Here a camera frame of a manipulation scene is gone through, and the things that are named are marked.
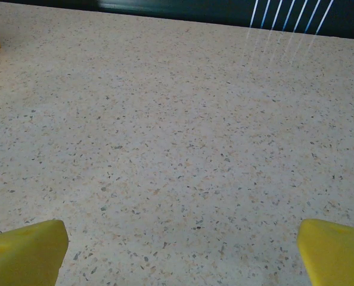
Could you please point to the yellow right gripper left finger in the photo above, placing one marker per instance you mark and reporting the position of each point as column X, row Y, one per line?
column 22, row 256

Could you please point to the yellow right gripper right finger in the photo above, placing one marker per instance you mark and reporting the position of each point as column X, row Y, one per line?
column 335, row 256

